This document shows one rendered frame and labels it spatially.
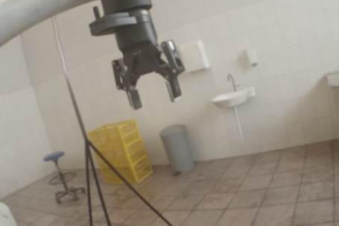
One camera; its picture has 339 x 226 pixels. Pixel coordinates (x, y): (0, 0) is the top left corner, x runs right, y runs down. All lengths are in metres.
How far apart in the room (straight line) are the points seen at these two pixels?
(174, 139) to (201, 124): 0.44
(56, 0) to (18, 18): 0.09
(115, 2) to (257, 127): 3.36
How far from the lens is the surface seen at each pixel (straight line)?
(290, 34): 3.52
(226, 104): 3.31
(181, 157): 3.87
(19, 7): 0.64
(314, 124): 3.68
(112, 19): 0.50
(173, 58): 0.51
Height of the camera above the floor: 1.33
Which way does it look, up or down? 5 degrees down
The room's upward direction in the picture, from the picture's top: 16 degrees counter-clockwise
